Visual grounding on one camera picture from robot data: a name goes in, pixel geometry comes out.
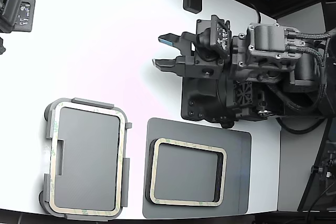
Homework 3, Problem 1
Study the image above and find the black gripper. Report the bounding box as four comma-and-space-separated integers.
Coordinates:
151, 31, 233, 79

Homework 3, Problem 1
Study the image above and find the beige adhesive-backed frame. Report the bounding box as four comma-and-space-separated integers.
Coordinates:
150, 137, 227, 207
48, 99, 129, 219

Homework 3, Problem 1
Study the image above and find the black six-joint robot arm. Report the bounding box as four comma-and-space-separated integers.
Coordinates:
217, 20, 336, 130

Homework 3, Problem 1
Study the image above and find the gray plastic box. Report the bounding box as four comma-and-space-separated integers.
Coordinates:
38, 97, 132, 222

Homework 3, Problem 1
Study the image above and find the dark gray flat mat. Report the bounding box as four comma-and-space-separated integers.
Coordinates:
142, 117, 253, 220

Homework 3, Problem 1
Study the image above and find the black clamp hardware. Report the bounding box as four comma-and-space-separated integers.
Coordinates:
311, 142, 336, 190

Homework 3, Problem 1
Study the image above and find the black stand leg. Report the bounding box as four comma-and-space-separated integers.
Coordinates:
298, 120, 332, 211

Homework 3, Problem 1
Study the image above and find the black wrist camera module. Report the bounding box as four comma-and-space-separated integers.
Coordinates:
195, 14, 233, 61

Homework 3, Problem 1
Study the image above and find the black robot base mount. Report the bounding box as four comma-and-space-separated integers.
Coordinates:
181, 74, 234, 130

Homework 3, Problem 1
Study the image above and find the thin black cable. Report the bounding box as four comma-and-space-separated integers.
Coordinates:
246, 1, 262, 23

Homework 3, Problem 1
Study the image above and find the thick black cable loop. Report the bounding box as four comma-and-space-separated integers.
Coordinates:
275, 118, 328, 135

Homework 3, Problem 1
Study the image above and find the black camera with circuit board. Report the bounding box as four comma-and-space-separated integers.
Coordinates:
0, 0, 36, 35

